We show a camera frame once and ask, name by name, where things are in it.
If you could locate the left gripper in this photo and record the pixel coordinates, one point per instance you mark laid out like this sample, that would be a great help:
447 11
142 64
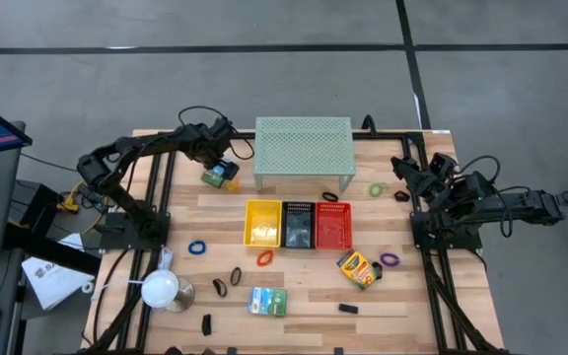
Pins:
217 150

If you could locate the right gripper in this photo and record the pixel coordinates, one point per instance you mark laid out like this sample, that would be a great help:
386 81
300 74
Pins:
429 187

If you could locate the Crayola crayon box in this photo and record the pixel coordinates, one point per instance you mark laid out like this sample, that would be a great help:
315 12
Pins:
358 268
214 177
266 301

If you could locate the red plastic basket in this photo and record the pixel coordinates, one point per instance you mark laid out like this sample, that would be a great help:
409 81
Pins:
333 227

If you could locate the black plastic basket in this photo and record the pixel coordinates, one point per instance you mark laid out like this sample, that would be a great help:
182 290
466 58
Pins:
298 227

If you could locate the small black box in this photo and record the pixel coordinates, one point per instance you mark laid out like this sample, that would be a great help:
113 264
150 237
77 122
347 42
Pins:
232 276

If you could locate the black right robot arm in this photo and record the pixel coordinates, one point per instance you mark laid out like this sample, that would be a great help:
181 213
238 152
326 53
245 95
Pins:
520 207

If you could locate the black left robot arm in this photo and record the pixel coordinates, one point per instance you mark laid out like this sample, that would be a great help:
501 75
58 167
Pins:
116 198

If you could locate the white table label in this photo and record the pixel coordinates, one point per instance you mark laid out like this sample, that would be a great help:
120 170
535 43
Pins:
441 131

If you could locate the yellow plastic basket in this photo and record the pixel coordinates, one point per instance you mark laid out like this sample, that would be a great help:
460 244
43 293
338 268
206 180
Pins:
262 224

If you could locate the green perforated metal shelf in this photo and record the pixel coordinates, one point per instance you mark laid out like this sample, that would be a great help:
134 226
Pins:
304 145

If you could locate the clear plastic bag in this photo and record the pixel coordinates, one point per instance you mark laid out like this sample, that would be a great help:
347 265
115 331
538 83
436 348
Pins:
165 259

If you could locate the white globe lamp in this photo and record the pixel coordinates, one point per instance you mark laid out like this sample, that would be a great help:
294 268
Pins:
160 289

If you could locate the small white paper sheet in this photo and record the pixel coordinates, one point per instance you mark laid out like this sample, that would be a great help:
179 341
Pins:
73 242

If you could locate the white tape roll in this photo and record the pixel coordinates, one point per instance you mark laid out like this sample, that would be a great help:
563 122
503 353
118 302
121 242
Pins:
84 288

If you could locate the black stand leg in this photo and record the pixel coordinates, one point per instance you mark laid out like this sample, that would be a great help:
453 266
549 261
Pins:
52 251

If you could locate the white paper booklet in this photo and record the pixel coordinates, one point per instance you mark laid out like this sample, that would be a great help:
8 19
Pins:
52 283

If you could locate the black aluminium extrusion frame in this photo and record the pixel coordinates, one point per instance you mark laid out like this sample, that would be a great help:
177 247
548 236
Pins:
387 134

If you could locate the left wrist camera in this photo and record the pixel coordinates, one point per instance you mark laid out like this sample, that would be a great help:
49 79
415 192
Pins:
224 127

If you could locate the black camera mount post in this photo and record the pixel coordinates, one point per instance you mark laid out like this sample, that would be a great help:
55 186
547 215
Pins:
370 124

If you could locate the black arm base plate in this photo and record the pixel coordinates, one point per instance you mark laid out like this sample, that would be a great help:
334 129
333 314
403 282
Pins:
461 241
111 236

